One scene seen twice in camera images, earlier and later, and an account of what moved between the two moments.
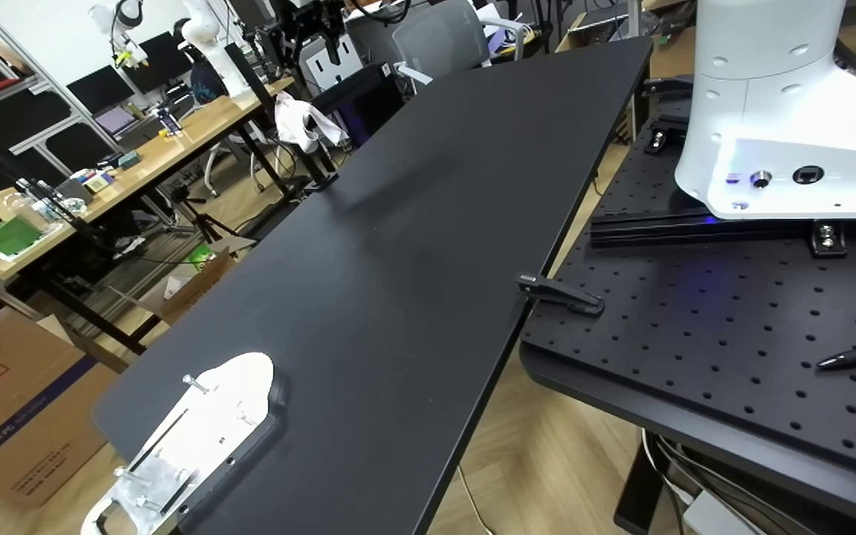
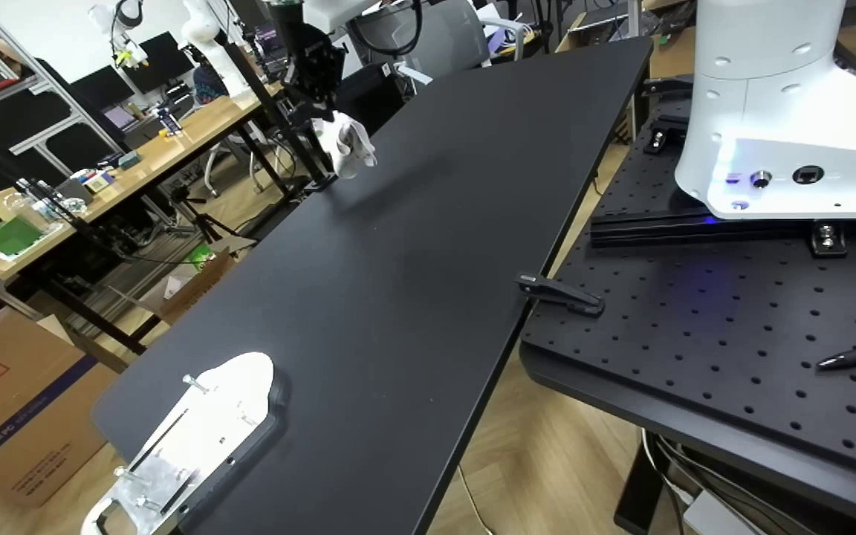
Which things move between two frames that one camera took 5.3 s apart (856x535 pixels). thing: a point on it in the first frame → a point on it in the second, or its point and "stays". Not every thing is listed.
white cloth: x=298 y=121 → x=342 y=138
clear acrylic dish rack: x=225 y=413 stays
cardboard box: x=23 y=408 stays
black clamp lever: x=577 y=300 stays
